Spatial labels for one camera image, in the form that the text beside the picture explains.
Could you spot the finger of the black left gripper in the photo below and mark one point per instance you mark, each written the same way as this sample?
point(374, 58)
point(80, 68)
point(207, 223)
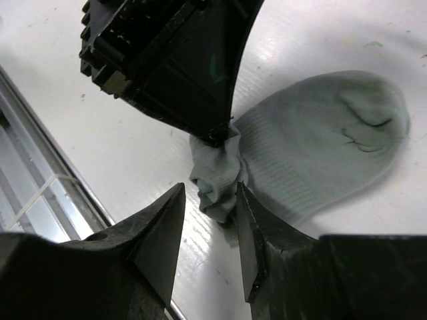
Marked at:
point(175, 61)

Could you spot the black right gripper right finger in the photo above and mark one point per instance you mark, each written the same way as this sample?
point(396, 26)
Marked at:
point(289, 275)

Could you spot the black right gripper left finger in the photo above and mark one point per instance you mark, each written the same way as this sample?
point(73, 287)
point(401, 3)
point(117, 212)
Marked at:
point(126, 271)

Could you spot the grey sock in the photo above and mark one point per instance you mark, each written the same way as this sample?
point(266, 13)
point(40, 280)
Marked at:
point(305, 146)

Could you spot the aluminium table frame rail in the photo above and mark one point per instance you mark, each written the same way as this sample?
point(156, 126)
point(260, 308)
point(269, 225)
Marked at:
point(40, 193)

